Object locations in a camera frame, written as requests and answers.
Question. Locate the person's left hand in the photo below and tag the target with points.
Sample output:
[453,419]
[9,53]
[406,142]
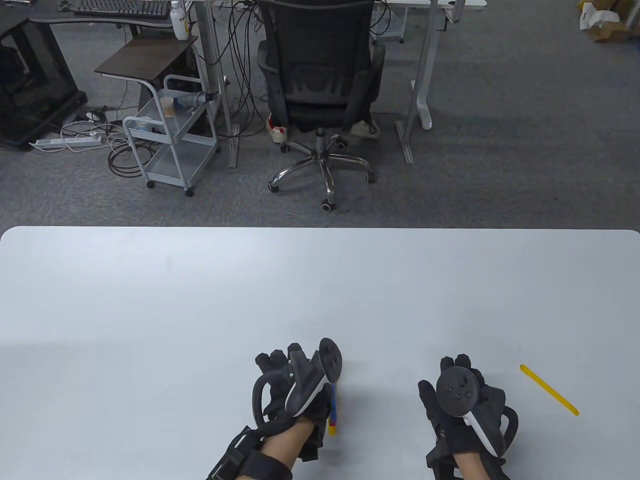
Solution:
[272,362]

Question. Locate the person's right hand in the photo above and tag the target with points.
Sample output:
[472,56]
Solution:
[427,400]

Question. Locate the black white hand controller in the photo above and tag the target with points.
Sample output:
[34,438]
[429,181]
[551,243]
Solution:
[305,385]
[456,390]

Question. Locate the small blue measuring spoon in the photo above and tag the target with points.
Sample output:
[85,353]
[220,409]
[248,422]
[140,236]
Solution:
[333,397]

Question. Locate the tiny yellow measuring spoon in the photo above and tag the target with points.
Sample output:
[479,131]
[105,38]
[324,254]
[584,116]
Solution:
[547,389]

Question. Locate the person's right forearm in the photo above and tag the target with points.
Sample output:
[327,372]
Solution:
[472,467]

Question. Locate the person's left forearm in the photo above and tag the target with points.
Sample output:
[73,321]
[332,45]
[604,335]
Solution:
[285,442]

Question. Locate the grey metal trolley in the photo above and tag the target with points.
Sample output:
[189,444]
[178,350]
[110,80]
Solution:
[175,160]

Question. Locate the clear round container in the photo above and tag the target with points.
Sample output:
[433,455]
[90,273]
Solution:
[142,124]

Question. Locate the blue grey handheld device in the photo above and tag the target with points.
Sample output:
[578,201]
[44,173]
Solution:
[192,100]

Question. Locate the paper cup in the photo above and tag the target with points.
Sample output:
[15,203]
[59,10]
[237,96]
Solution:
[168,107]

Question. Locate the white power strip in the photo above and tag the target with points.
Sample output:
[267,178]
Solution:
[65,142]

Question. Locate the black mesh office chair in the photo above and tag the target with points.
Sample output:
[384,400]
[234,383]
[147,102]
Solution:
[320,50]

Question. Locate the white desk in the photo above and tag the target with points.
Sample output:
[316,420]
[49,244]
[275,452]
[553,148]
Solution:
[424,75]

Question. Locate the brown side table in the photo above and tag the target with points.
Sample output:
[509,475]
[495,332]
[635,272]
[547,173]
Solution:
[145,55]

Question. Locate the white plastic bottle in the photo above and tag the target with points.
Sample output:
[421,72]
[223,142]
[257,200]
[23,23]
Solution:
[179,22]

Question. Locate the white drawer unit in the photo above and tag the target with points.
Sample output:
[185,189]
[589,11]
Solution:
[392,30]

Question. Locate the black cabinet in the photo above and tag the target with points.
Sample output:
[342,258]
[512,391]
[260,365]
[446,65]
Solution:
[30,90]

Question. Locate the black desk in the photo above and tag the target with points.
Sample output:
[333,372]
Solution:
[100,21]

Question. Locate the black computer keyboard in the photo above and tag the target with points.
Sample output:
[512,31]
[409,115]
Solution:
[120,7]

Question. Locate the cardboard box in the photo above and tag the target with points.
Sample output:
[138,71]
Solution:
[607,32]

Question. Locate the white paper wrap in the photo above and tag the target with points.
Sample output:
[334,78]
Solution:
[602,17]

